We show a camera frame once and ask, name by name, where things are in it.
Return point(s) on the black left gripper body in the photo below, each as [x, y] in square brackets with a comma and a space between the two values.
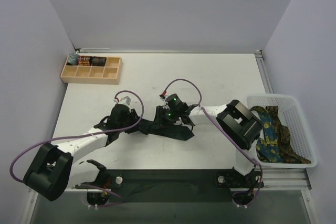
[133, 118]

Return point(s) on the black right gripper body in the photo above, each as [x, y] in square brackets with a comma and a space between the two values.
[159, 117]

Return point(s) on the dark green tie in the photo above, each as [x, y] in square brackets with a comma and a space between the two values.
[169, 130]

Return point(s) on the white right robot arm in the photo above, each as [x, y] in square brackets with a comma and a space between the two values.
[239, 125]

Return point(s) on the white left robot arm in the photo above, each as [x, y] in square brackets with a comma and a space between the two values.
[56, 167]

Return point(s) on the wooden compartment organizer box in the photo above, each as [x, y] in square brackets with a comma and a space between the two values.
[109, 74]

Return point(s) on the dark brown rolled tie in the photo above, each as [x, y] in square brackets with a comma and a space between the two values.
[98, 61]

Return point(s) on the red patterned rolled tie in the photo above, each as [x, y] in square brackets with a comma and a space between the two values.
[84, 60]

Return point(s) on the grey rolled tie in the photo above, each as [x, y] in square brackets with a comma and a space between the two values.
[72, 60]

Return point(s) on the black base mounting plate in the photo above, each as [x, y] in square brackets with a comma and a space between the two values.
[173, 186]

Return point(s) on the blue yellow patterned tie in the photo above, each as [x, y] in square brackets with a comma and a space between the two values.
[267, 145]

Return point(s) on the white plastic basket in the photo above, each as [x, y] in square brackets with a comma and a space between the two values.
[290, 115]

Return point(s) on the brown green patterned tie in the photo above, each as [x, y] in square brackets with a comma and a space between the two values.
[288, 155]

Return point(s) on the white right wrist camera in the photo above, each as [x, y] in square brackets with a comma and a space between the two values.
[163, 96]

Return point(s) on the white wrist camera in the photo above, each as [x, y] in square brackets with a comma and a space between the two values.
[123, 101]
[163, 96]

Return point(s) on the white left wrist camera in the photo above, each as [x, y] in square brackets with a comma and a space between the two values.
[123, 101]

